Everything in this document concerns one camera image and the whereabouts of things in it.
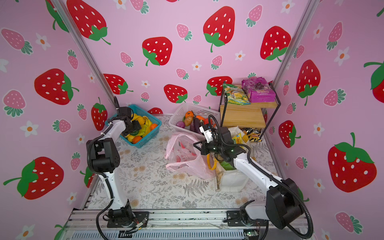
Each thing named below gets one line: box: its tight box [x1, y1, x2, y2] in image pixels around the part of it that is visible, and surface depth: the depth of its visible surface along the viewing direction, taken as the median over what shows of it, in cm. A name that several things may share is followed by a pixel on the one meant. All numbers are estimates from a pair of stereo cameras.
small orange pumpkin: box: [185, 111, 194, 118], surface depth 117 cm
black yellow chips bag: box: [239, 127, 262, 143], surface depth 100 cm
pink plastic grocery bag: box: [164, 133, 217, 179], surface depth 78 cm
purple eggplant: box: [193, 117, 203, 135], surface depth 113 cm
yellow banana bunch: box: [132, 113, 152, 138], surface depth 109 cm
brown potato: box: [184, 116, 194, 127], surface depth 113 cm
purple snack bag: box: [241, 77, 276, 103], surface depth 80 cm
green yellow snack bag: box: [222, 83, 251, 106], surface depth 80 cm
